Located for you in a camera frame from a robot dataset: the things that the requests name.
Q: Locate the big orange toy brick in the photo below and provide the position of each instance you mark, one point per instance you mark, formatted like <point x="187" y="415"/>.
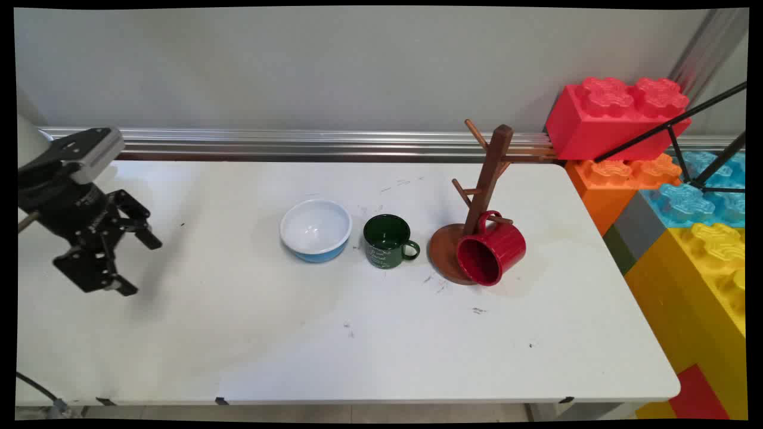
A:
<point x="599" y="193"/>

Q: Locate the brown wooden mug tree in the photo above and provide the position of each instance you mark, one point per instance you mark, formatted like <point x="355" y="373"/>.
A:
<point x="444" y="250"/>

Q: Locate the aluminium post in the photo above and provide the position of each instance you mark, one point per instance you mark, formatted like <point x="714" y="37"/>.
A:
<point x="709" y="47"/>

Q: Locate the red speckled mug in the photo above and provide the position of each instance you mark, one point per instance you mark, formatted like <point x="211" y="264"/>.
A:
<point x="498" y="247"/>

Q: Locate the big grey toy brick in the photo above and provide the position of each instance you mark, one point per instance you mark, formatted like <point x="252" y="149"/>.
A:
<point x="638" y="226"/>

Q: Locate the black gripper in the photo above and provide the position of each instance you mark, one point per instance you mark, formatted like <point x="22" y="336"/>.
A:
<point x="65" y="208"/>

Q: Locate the dark green enamel mug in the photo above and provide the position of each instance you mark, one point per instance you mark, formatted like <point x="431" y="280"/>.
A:
<point x="386" y="244"/>

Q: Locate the aluminium rail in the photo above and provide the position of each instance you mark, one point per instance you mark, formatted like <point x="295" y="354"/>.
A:
<point x="268" y="146"/>

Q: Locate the black tripod legs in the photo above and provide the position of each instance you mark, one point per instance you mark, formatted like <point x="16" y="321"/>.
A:
<point x="676" y="143"/>

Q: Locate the big green toy brick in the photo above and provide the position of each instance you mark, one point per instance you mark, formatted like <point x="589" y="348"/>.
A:
<point x="620" y="250"/>

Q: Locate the big blue toy brick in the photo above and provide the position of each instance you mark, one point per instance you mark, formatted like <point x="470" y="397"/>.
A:
<point x="685" y="202"/>

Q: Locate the big red toy brick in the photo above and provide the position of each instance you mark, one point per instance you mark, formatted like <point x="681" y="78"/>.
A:
<point x="602" y="122"/>

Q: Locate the flat red toy brick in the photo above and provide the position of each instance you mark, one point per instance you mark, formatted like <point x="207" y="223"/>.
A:
<point x="697" y="396"/>

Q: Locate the white and blue bowl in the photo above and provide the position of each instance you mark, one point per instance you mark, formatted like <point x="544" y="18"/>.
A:
<point x="315" y="229"/>

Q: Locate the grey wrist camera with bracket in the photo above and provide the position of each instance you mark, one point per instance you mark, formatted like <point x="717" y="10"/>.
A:
<point x="98" y="152"/>

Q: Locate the big yellow toy brick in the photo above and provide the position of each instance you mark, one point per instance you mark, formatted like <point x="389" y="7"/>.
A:
<point x="685" y="298"/>

